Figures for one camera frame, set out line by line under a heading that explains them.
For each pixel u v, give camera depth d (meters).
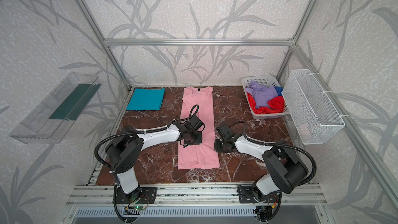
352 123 0.58
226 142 0.68
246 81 1.15
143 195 0.72
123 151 0.47
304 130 0.74
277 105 0.99
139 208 0.70
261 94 1.06
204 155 0.86
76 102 0.65
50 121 0.65
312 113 0.63
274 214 0.69
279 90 1.06
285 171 0.43
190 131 0.71
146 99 1.11
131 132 0.50
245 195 0.73
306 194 0.75
